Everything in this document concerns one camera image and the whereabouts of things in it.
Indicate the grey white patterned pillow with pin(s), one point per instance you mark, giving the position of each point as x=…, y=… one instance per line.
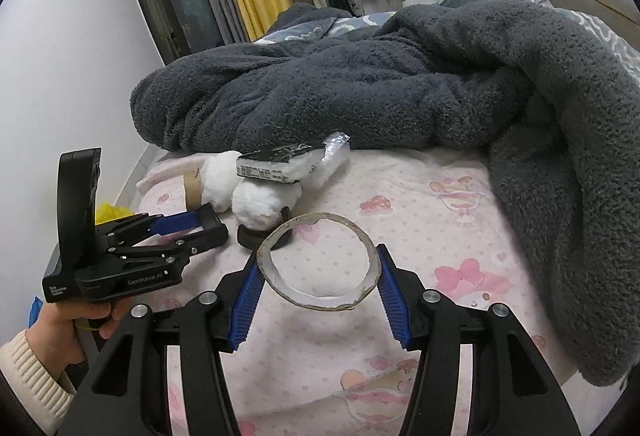
x=615, y=36

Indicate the light blue cloud quilt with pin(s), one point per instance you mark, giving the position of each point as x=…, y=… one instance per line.
x=350, y=24

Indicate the yellow plastic bag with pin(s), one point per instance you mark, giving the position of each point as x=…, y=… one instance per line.
x=112, y=213

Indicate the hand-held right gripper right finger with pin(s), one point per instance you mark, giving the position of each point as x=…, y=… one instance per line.
x=395, y=301

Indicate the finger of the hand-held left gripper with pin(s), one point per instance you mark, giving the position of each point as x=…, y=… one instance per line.
x=175, y=222
x=212, y=228

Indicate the blue object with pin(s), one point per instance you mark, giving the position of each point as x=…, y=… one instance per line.
x=38, y=313

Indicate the black label cotton packet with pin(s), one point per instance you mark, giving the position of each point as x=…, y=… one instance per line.
x=265, y=166

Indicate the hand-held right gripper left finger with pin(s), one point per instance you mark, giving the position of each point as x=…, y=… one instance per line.
x=245, y=306

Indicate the clear plastic wrapper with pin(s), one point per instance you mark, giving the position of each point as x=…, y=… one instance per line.
x=334, y=156

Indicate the pink printed bed sheet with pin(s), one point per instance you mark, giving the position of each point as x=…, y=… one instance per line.
x=400, y=216

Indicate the brown cardboard tube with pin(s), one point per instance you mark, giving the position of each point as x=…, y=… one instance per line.
x=192, y=188

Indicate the person's left hand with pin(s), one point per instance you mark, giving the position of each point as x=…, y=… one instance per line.
x=55, y=331

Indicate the person's left forearm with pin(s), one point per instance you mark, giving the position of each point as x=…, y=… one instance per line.
x=30, y=376

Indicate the pale crumpled tissue sheet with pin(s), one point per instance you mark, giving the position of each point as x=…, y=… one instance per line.
x=165, y=171

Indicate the grey fleece blanket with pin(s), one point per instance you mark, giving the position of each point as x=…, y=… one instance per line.
x=375, y=86

